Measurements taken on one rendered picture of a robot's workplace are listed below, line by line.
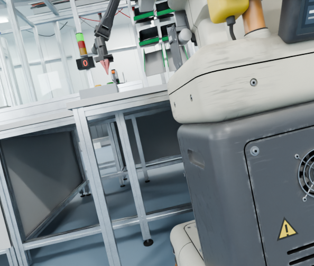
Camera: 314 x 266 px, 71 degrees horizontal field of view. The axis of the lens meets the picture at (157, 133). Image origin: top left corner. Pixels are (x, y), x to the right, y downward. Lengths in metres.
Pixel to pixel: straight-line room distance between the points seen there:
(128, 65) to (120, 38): 1.21
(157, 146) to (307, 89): 2.69
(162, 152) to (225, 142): 2.70
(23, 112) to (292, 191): 1.38
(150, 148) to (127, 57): 7.78
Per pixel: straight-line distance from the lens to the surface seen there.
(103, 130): 3.41
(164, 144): 3.03
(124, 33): 10.81
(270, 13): 0.51
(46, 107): 1.45
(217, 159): 0.36
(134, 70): 10.31
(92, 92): 1.30
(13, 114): 1.53
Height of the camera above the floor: 0.71
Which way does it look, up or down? 4 degrees down
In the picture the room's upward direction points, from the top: 12 degrees counter-clockwise
